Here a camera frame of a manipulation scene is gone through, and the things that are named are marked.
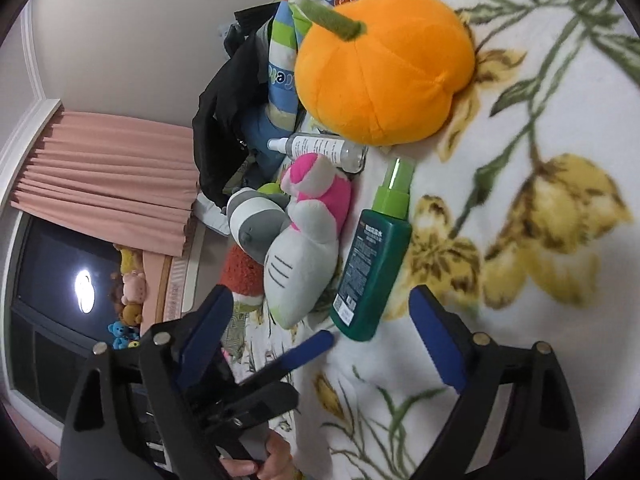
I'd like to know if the person's left hand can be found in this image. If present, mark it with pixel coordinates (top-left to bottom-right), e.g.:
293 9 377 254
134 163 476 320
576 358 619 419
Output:
220 439 297 480

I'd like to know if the dark window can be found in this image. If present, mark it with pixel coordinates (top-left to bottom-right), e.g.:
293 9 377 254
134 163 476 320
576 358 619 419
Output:
9 210 151 411

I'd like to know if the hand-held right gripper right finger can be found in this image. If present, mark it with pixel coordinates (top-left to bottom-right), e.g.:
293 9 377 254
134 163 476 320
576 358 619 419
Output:
409 284 586 480

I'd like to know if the pink pig plush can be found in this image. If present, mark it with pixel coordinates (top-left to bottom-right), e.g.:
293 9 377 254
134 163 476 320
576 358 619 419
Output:
120 270 149 306

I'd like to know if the orange pumpkin plush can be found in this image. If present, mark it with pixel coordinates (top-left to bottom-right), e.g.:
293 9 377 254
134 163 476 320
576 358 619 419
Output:
294 0 476 147

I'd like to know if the white pink cat plush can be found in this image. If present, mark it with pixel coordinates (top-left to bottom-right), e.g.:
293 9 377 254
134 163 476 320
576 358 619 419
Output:
262 152 353 330

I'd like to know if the white floral blanket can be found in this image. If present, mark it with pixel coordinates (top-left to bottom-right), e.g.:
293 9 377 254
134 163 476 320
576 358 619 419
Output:
220 0 640 480

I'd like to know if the grey striped raccoon plush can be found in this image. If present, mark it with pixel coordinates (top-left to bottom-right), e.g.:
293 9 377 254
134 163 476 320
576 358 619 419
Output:
226 187 292 266

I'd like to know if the grey patterned pillow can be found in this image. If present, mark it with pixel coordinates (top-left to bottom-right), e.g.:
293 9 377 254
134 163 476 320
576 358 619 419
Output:
220 310 251 361

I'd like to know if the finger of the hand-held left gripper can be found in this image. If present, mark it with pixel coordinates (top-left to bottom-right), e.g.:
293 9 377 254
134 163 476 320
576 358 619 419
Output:
205 382 300 433
227 331 335 396

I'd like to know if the striped cartoon quilt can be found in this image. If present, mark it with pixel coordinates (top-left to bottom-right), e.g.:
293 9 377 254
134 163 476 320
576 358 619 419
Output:
245 0 401 181

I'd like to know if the yellow plush toy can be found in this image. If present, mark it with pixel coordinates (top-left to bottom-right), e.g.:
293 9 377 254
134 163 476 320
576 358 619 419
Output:
119 246 144 273

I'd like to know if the pink curtain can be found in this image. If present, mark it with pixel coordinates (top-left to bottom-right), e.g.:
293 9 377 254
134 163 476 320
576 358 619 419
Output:
10 110 201 256

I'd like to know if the blue plush toy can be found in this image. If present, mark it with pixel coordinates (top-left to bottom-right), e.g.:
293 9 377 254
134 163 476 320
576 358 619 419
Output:
108 322 142 351

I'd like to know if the green spray bottle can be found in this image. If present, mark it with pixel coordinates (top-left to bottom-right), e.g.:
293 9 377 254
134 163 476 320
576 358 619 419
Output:
329 156 417 342

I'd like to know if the window sill ledge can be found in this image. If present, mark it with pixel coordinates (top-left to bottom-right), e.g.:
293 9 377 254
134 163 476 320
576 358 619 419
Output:
150 220 206 323

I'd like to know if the red green fuzzy plush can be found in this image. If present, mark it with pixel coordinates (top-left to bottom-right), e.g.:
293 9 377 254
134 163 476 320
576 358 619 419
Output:
220 245 266 311

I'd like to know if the white pillow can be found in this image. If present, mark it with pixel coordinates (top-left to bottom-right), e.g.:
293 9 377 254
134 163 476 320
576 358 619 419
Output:
195 195 232 236

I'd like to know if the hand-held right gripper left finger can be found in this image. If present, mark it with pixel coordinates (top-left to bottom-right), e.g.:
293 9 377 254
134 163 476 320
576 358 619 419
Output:
57 284 235 480

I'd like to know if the clear spray bottle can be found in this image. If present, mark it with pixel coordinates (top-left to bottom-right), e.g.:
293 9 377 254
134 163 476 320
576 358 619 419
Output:
267 132 370 173

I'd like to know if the black jacket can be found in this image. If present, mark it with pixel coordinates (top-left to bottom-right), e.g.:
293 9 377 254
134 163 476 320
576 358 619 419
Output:
192 2 281 208

